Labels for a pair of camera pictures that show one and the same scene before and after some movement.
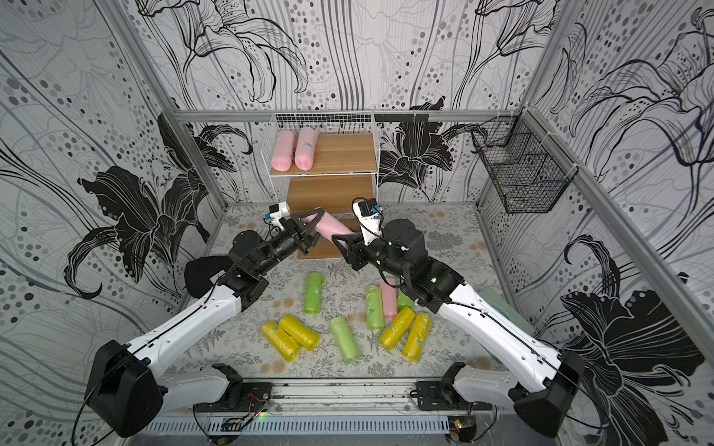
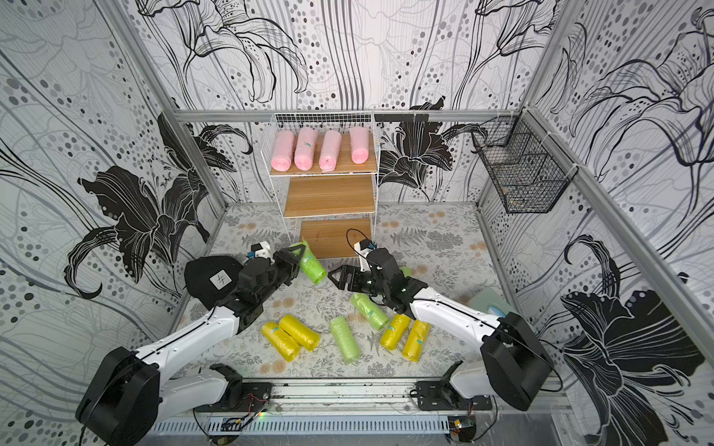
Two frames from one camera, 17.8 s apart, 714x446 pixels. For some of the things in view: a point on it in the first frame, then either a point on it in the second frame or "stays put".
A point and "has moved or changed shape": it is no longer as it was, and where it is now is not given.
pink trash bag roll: (306, 149) stays put
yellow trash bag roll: (282, 341) stays put
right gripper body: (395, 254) -> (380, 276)
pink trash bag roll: (283, 151) stays put
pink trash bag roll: (328, 225) -> (330, 150)
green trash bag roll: (340, 330) stays put
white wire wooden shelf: (331, 160) stays put
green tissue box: (505, 306) stays put
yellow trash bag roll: (299, 333) stays put
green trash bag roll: (313, 293) -> (310, 263)
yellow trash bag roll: (417, 334) stays put
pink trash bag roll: (390, 298) has moved or changed shape
